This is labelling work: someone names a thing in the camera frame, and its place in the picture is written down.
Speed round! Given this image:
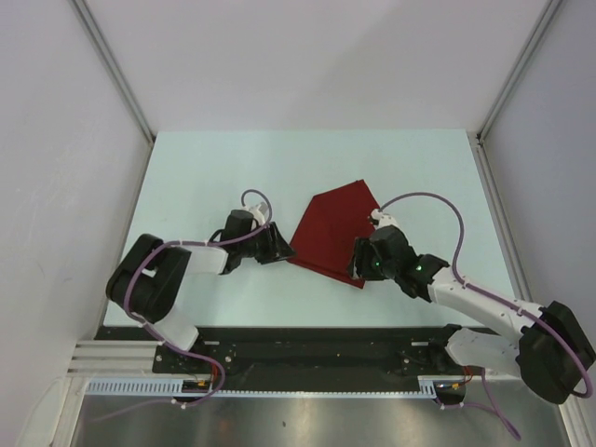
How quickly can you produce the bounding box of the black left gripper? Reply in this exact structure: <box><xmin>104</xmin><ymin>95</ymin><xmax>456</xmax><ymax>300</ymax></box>
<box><xmin>238</xmin><ymin>222</ymin><xmax>296</xmax><ymax>264</ymax></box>

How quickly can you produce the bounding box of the red cloth napkin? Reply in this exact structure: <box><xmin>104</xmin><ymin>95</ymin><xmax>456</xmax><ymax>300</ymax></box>
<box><xmin>289</xmin><ymin>180</ymin><xmax>379</xmax><ymax>289</ymax></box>

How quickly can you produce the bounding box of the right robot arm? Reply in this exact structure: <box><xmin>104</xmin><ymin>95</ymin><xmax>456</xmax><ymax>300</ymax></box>
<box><xmin>348</xmin><ymin>225</ymin><xmax>595</xmax><ymax>404</ymax></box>

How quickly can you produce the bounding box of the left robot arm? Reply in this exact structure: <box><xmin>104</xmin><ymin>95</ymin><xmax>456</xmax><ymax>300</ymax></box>
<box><xmin>105</xmin><ymin>207</ymin><xmax>295</xmax><ymax>373</ymax></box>

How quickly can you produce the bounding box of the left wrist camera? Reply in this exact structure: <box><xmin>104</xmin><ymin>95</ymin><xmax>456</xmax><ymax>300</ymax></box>
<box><xmin>242</xmin><ymin>202</ymin><xmax>269</xmax><ymax>226</ymax></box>

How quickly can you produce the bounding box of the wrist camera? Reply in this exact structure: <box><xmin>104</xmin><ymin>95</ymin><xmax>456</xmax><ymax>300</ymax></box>
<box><xmin>242</xmin><ymin>202</ymin><xmax>269</xmax><ymax>226</ymax></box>
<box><xmin>369</xmin><ymin>209</ymin><xmax>400</xmax><ymax>230</ymax></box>

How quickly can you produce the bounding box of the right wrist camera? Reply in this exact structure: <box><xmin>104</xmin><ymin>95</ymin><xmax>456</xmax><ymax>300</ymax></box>
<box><xmin>369</xmin><ymin>209</ymin><xmax>400</xmax><ymax>230</ymax></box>

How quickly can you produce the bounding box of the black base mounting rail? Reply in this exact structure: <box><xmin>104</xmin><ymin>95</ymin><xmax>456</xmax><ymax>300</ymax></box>
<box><xmin>95</xmin><ymin>325</ymin><xmax>483</xmax><ymax>392</ymax></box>

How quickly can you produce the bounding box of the white slotted cable duct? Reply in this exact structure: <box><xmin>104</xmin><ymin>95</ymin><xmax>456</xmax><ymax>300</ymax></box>
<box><xmin>86</xmin><ymin>374</ymin><xmax>448</xmax><ymax>400</ymax></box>

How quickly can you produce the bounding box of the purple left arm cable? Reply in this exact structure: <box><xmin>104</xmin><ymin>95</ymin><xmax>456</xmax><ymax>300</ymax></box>
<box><xmin>88</xmin><ymin>188</ymin><xmax>274</xmax><ymax>423</ymax></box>

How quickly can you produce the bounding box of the right aluminium frame post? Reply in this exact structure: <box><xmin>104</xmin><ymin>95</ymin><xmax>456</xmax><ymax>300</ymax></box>
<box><xmin>474</xmin><ymin>0</ymin><xmax>562</xmax><ymax>141</ymax></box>

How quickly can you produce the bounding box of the aluminium frame post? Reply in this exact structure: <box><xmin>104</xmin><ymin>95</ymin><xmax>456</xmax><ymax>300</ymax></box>
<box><xmin>69</xmin><ymin>0</ymin><xmax>157</xmax><ymax>143</ymax></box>
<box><xmin>474</xmin><ymin>0</ymin><xmax>562</xmax><ymax>141</ymax></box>

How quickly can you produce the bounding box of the front aluminium frame rail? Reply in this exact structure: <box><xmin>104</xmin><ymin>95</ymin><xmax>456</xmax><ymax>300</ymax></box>
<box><xmin>67</xmin><ymin>341</ymin><xmax>157</xmax><ymax>377</ymax></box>

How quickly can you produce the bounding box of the left aluminium frame post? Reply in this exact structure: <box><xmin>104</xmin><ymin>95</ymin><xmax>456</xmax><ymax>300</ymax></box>
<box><xmin>69</xmin><ymin>0</ymin><xmax>157</xmax><ymax>143</ymax></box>

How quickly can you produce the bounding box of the right aluminium table rail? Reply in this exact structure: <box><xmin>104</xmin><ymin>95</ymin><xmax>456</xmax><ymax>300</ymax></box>
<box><xmin>467</xmin><ymin>132</ymin><xmax>578</xmax><ymax>447</ymax></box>

